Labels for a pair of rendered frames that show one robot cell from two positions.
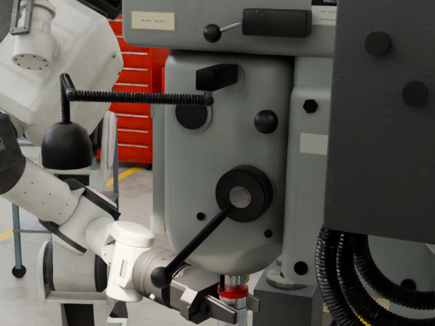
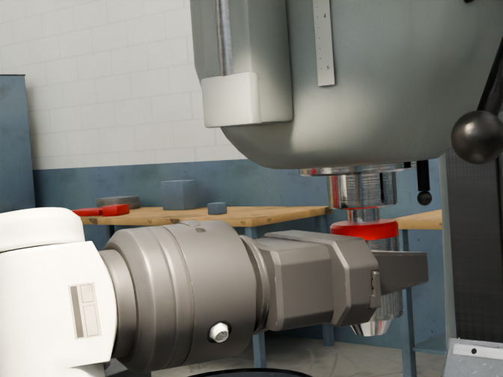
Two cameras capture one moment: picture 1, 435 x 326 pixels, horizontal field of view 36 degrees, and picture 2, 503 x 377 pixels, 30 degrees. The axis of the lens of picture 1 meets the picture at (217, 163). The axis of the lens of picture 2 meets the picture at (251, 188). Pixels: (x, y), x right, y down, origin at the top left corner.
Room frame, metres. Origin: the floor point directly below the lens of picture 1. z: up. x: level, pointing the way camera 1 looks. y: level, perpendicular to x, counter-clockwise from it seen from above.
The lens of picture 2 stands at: (0.77, 0.60, 1.33)
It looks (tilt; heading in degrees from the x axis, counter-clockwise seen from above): 3 degrees down; 292
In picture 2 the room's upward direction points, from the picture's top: 4 degrees counter-clockwise
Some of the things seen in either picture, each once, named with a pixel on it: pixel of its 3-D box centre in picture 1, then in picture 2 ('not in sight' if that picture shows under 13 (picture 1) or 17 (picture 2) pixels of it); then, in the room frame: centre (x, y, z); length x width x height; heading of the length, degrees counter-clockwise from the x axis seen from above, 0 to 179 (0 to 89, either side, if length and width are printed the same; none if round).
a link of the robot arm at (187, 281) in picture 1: (189, 288); (250, 287); (1.00, 0.04, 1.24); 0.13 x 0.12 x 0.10; 139
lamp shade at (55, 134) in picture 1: (66, 142); not in sight; (0.95, 0.22, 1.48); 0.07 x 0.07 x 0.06
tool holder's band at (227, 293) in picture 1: (233, 288); (364, 229); (0.94, -0.03, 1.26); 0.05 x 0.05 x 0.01
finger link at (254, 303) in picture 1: (245, 298); not in sight; (0.96, -0.05, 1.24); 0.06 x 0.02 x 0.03; 49
